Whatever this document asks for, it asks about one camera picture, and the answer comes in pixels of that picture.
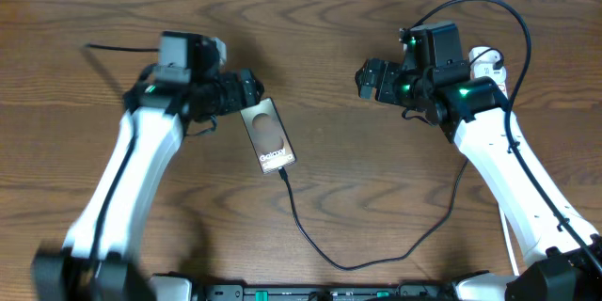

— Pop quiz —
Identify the gold Galaxy smartphone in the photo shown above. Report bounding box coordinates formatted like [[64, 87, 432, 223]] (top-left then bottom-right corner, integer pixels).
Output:
[[241, 98, 297, 174]]

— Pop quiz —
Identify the black charging cable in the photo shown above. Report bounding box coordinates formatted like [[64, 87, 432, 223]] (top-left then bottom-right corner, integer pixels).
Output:
[[277, 46, 506, 272]]

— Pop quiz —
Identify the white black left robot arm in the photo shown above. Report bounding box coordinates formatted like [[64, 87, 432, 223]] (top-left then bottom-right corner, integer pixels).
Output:
[[31, 31, 263, 300]]

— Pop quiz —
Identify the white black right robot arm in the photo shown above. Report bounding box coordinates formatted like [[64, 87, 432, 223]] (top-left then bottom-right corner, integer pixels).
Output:
[[355, 22, 601, 300]]

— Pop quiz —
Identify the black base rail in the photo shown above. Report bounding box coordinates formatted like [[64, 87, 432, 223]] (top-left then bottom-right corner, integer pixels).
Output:
[[150, 283, 471, 301]]

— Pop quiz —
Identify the white power strip cord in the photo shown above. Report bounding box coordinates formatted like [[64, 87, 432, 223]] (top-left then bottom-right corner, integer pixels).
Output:
[[498, 204, 521, 277]]

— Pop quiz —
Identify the white power strip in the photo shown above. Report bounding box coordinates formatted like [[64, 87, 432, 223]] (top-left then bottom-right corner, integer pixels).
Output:
[[468, 46, 508, 96]]

